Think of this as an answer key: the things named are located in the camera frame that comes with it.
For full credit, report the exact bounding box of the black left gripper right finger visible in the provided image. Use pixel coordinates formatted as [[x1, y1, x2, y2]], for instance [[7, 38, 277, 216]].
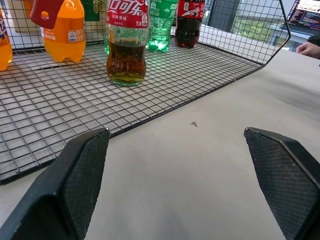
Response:
[[243, 126, 320, 240]]

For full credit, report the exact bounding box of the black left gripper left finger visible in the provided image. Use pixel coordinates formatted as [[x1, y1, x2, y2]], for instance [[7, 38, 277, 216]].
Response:
[[0, 127, 111, 240]]

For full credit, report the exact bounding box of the glass cola bottle red label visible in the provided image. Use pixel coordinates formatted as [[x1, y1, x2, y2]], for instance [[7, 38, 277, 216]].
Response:
[[104, 0, 151, 87]]

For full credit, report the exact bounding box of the orange soda plastic bottle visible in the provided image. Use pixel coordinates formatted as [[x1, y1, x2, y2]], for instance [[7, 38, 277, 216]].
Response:
[[0, 7, 14, 72], [39, 0, 87, 63]]

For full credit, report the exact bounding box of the green plastic soda bottle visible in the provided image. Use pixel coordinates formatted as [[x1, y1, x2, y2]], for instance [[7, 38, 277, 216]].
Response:
[[145, 0, 179, 53]]

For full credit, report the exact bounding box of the dark cola plastic bottle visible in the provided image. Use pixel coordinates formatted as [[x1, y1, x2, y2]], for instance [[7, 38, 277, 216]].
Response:
[[174, 0, 206, 49]]

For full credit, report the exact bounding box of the person's bare hand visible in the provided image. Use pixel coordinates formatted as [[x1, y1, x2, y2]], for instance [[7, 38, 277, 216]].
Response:
[[296, 41, 320, 60]]

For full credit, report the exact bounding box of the computer monitor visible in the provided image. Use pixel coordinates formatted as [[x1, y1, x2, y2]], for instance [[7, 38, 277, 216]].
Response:
[[286, 0, 320, 30]]

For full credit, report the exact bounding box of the green board with brass latch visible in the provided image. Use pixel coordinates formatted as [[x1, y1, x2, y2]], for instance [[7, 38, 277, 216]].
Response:
[[81, 0, 110, 22]]

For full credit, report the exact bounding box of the black wire mesh rack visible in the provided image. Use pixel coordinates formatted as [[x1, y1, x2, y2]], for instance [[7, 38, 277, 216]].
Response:
[[0, 0, 292, 185]]

